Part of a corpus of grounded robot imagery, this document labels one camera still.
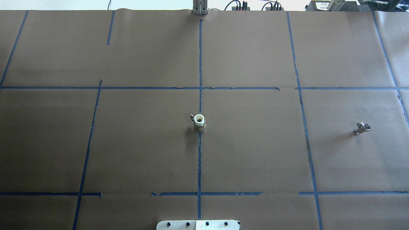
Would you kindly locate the small metal valve handle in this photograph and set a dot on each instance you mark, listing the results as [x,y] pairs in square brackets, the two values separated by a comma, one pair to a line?
[361,128]

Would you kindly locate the black base block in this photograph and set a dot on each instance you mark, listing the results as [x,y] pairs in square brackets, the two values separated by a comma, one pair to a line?
[349,6]

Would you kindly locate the steel cylinder weight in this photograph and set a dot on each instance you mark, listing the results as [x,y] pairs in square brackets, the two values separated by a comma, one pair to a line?
[335,5]

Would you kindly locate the aluminium frame post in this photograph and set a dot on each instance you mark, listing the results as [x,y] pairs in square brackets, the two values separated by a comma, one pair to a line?
[200,7]

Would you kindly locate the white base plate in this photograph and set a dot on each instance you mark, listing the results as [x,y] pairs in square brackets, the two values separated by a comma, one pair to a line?
[222,224]

